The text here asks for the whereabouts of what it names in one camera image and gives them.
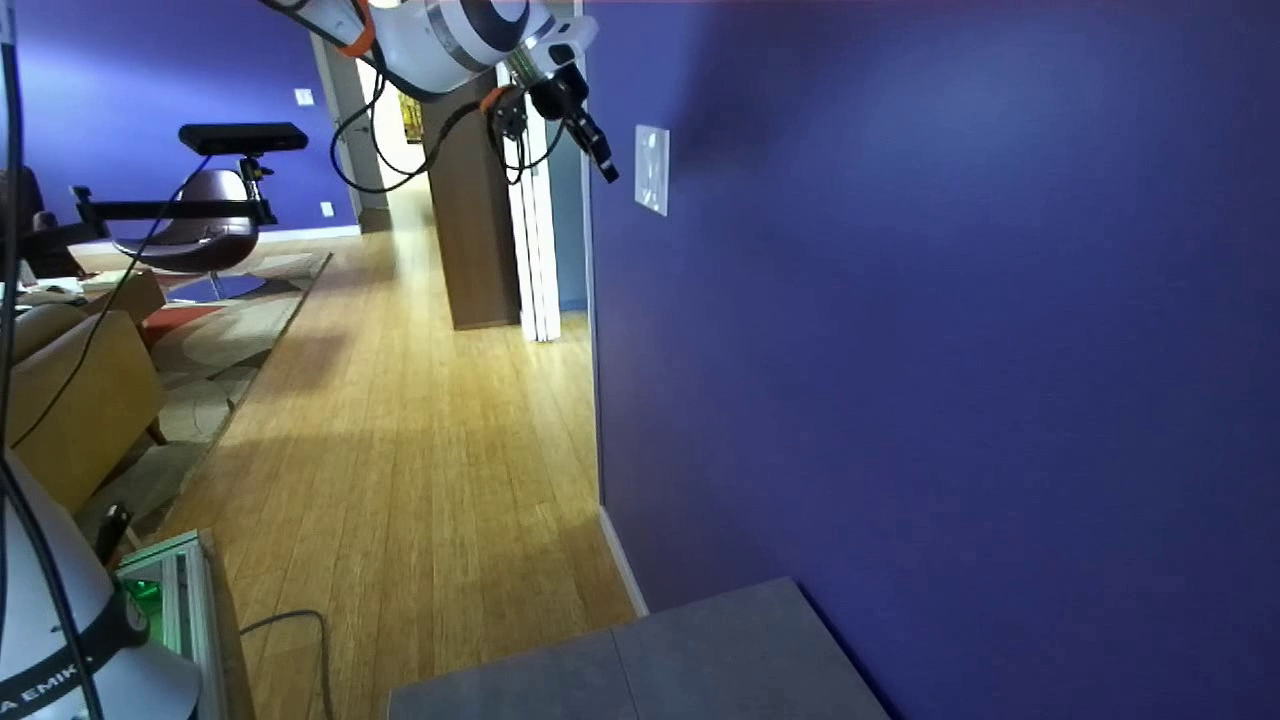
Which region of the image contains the grey table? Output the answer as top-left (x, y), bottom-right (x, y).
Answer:
top-left (387, 576), bottom-right (893, 720)

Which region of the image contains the dark armchair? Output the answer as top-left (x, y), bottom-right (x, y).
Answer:
top-left (0, 165), bottom-right (89, 282)

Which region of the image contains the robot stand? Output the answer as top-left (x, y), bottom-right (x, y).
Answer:
top-left (112, 529), bottom-right (233, 720)

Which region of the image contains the white light switch plate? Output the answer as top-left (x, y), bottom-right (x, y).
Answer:
top-left (634, 124), bottom-right (672, 218)

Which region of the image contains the black cable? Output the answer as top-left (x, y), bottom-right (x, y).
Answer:
top-left (238, 609), bottom-right (337, 720)
top-left (8, 153), bottom-right (214, 453)

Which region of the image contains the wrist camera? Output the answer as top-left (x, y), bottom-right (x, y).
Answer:
top-left (489, 92), bottom-right (529, 142)

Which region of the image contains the patterned area rug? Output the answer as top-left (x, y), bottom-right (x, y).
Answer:
top-left (74, 249), bottom-right (334, 546)

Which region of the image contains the wooden coffee table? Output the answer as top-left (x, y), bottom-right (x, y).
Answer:
top-left (0, 268), bottom-right (168, 325)

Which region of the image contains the camera on mount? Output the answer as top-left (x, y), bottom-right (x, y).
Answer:
top-left (70, 121), bottom-right (311, 252)

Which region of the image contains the white folding door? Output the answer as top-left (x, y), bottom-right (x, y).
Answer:
top-left (497, 62), bottom-right (563, 344)

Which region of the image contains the brown wooden cabinet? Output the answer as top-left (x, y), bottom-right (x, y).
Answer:
top-left (419, 68), bottom-right (522, 332)

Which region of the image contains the brown shell chair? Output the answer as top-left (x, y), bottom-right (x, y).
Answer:
top-left (111, 168), bottom-right (262, 277)

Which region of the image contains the mustard yellow sofa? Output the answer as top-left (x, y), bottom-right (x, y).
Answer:
top-left (0, 300), bottom-right (170, 517)

